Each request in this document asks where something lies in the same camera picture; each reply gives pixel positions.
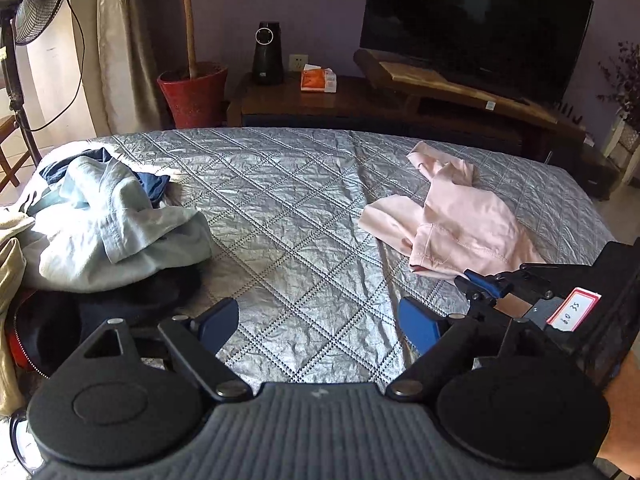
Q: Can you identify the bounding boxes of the black standing fan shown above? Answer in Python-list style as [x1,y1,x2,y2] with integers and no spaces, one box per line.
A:
[0,0,76,168]

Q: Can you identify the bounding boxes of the person's right forearm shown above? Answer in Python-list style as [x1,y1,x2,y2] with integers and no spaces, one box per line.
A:
[595,355,640,480]

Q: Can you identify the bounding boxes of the dark wooden cabinet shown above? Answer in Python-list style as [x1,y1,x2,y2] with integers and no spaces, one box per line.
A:
[226,72,618,201]

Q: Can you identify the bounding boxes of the red cloth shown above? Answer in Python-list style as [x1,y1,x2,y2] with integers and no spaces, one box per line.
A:
[4,305,48,373]

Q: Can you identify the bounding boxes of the pink garment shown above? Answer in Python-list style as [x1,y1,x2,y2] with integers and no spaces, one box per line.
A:
[360,141,548,277]

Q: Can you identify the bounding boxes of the wooden television riser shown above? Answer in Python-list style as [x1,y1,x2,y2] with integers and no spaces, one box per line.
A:
[354,49,561,126]

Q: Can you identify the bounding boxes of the black fan cable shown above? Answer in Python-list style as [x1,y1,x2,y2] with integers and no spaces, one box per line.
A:
[27,0,86,133]

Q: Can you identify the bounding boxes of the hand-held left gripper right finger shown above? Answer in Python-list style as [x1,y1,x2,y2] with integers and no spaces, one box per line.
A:
[385,296,561,402]

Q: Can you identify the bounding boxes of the red-brown box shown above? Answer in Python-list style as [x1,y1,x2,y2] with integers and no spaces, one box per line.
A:
[156,61,229,130]

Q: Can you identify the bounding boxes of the grey quilted bedspread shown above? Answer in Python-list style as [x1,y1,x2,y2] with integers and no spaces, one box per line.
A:
[15,127,618,396]

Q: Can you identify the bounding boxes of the beige garment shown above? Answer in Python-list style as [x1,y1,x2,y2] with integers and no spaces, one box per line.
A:
[0,205,36,416]

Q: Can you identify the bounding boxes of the black garment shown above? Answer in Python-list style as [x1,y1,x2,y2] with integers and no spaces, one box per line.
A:
[10,265,206,378]

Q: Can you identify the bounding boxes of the green potted plant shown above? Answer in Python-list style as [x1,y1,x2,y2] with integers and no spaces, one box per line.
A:
[125,0,251,81]

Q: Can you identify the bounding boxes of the beige satin curtain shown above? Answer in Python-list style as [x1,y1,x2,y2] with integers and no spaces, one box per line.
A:
[70,0,166,136]

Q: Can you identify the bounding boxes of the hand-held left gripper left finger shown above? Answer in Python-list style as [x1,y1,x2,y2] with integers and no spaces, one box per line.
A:
[82,297,253,403]

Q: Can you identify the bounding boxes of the black round-faced appliance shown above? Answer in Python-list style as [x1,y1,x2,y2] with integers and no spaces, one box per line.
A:
[251,21,286,86]

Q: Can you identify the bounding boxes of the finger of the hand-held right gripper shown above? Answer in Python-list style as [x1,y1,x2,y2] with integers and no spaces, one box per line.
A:
[454,263,532,299]
[467,294,506,322]

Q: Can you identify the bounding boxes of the wooden chair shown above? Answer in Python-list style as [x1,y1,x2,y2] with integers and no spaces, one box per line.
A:
[0,115,36,193]

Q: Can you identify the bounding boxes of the navy blue garment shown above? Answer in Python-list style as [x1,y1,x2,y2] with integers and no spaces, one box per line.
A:
[39,147,171,208]

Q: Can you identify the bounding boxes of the light blue garment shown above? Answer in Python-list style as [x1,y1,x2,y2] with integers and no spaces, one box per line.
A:
[20,156,215,295]

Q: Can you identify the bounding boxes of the orange tissue box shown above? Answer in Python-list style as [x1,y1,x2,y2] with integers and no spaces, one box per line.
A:
[300,63,338,94]

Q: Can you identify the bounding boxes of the black flat television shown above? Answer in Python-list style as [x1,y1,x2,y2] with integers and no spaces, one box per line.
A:
[360,0,595,106]

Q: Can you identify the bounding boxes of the dried flower bouquet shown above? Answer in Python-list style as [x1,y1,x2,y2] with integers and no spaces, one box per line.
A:
[597,40,640,133]

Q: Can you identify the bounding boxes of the white flower stand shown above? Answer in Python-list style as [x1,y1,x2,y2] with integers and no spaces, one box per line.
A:
[600,115,640,193]

